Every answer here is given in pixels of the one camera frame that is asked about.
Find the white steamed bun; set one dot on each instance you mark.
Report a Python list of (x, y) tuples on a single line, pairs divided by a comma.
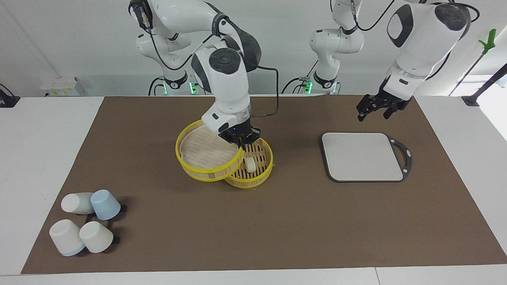
[(250, 165)]

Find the green clamp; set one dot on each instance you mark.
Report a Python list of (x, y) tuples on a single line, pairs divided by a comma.
[(489, 41)]

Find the white box with yellow labels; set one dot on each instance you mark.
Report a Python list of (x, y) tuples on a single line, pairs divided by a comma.
[(59, 86)]

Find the yellow-rimmed bamboo steamer tier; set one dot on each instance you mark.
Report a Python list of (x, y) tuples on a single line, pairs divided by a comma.
[(257, 178)]

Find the brown table mat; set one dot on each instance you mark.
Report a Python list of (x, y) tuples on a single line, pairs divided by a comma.
[(178, 237)]

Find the white steamer liner paper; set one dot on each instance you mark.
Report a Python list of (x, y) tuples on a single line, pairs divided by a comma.
[(202, 152)]

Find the black cup rack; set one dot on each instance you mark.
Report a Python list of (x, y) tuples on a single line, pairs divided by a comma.
[(111, 225)]

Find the light blue cup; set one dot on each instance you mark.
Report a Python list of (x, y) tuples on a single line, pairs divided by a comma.
[(106, 205)]

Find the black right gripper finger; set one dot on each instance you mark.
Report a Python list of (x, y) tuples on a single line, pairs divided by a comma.
[(252, 140), (241, 144)]

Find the yellow bamboo steamer lid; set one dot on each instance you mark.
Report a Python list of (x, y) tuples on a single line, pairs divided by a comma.
[(206, 173)]

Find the grey cutting board black rim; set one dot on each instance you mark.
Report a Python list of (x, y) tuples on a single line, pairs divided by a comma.
[(362, 158)]

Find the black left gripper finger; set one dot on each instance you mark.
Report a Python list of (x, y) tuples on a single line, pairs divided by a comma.
[(393, 110), (366, 107)]

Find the black clamp mount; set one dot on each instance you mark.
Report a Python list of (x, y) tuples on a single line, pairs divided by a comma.
[(8, 101)]

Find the white cup with blue rim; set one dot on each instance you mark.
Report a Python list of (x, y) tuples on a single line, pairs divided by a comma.
[(65, 236)]

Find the thin metal rod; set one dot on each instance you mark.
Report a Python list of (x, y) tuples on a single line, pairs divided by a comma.
[(467, 73)]

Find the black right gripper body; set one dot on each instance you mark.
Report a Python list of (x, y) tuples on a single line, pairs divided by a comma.
[(239, 133)]

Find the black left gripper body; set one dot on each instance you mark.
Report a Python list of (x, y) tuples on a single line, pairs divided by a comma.
[(390, 101)]

